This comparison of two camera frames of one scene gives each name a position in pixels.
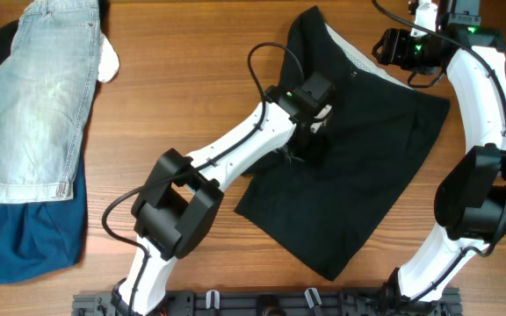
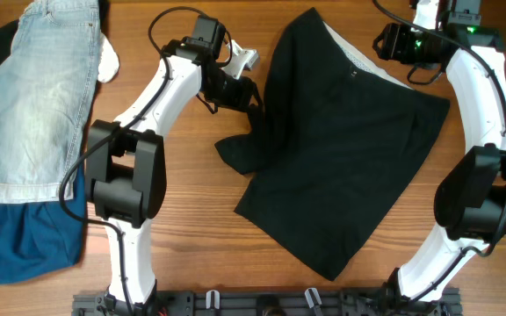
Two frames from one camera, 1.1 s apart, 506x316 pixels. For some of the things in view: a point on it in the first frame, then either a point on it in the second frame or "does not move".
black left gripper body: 310,139 to 228,89
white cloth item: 109,62 does not move
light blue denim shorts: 36,111 does not move
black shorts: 325,208 does not move
